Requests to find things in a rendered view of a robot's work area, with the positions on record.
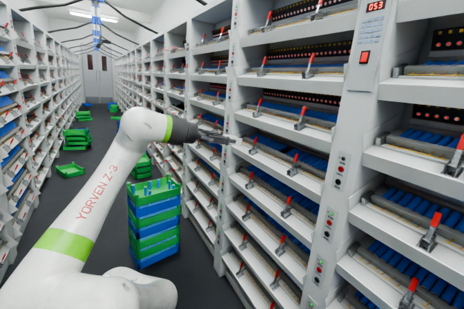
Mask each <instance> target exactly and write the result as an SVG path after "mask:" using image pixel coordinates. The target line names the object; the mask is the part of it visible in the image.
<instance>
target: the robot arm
mask: <svg viewBox="0 0 464 309"><path fill-rule="evenodd" d="M197 139H199V141H207V143H218V144H224V145H226V146H227V145H229V144H231V145H236V146H241V145H242V140H243V139H242V138H238V136H234V135H229V134H223V132H221V133H219V132H214V131H210V130H203V129H201V128H198V126H197V124H196V123H192V122H188V121H187V120H186V119H184V118H182V116H181V115H180V116H179V117H174V116H170V115H166V114H161V113H158V112H154V111H152V110H149V109H148V108H144V107H134V108H131V109H129V110H127V111H126V112H125V113H124V114H123V115H122V117H121V120H120V125H119V130H118V133H117V135H116V137H115V138H114V140H113V142H112V144H111V146H110V148H109V149H108V152H107V153H106V155H105V157H104V158H103V159H102V161H101V163H100V164H99V166H98V167H97V169H96V171H95V172H94V173H93V175H92V176H91V178H90V179H89V180H88V181H87V183H86V184H85V186H84V187H83V188H82V189H81V190H80V191H79V193H78V194H77V196H76V197H75V198H74V199H73V200H72V201H71V202H70V203H69V205H68V206H67V207H66V208H65V209H64V211H63V212H62V213H61V214H60V215H59V216H58V217H57V218H56V219H55V221H54V222H53V223H52V224H51V226H50V227H49V228H48V229H47V231H45V232H44V234H43V235H42V236H41V238H40V239H39V240H38V241H37V243H36V244H35V245H34V246H33V247H32V249H31V250H30V251H29V253H28V254H27V255H26V256H25V257H24V258H23V260H22V261H21V263H20V264H19V265H18V266H17V268H16V269H15V271H14V272H13V273H12V274H11V275H10V277H9V278H8V280H7V281H6V282H5V283H4V285H3V286H2V288H1V289H0V309H175V308H176V305H177V289H176V287H175V285H174V284H173V283H172V282H171V281H169V280H168V279H162V278H158V277H152V276H148V275H143V274H141V273H139V272H137V271H135V270H132V269H130V268H127V267H117V268H113V269H111V270H109V271H108V272H106V273H105V274H103V275H102V276H99V275H89V274H85V273H81V270H82V268H83V267H84V264H85V262H86V260H87V258H88V256H89V254H90V252H91V250H92V248H93V246H94V244H95V242H96V240H97V237H98V235H99V233H100V230H101V228H102V226H103V224H104V222H105V220H106V217H107V215H108V213H109V210H110V208H111V206H112V204H113V202H114V200H115V198H116V196H117V195H118V193H119V191H120V189H121V188H122V186H123V184H124V182H125V180H126V179H127V177H128V176H129V174H130V173H131V171H132V169H133V168H134V167H135V165H136V164H137V162H138V161H139V160H140V158H141V157H142V156H143V154H144V153H145V152H146V149H147V147H148V144H149V143H150V142H160V143H169V144H171V145H172V147H171V148H172V149H174V148H175V146H178V145H182V144H183V143H189V144H193V143H195V141H196V140H197Z"/></svg>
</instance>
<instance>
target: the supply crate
mask: <svg viewBox="0 0 464 309"><path fill-rule="evenodd" d="M168 181H171V189H168ZM148 182H149V181H145V182H141V183H136V184H133V185H135V194H133V193H132V185H131V183H130V182H127V194H128V196H129V197H130V198H131V200H132V202H133V203H134V204H135V206H136V207H138V206H142V205H145V204H148V203H152V202H155V201H159V200H162V199H166V198H169V197H174V196H176V195H180V194H181V183H178V184H176V183H175V182H174V180H172V179H171V178H170V174H166V177H164V178H160V188H158V187H157V179H154V180H151V195H148V191H149V187H148ZM173 184H175V188H174V189H172V185H173ZM144 186H147V195H146V196H144Z"/></svg>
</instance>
